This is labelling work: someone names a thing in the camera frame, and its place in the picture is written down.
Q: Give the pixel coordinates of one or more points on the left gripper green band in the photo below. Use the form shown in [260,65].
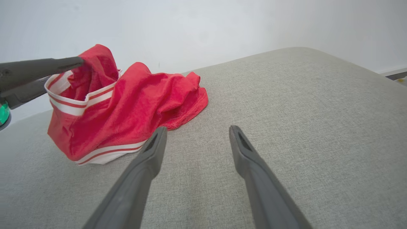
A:
[3,116]

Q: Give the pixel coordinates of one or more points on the red and white basketball shorts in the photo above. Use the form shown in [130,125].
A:
[133,105]

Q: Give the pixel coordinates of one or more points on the white and black baseboard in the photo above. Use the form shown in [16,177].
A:
[396,74]

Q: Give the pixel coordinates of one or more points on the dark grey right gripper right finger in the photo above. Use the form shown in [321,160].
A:
[267,190]

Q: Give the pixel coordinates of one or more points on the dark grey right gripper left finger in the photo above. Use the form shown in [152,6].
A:
[136,178]

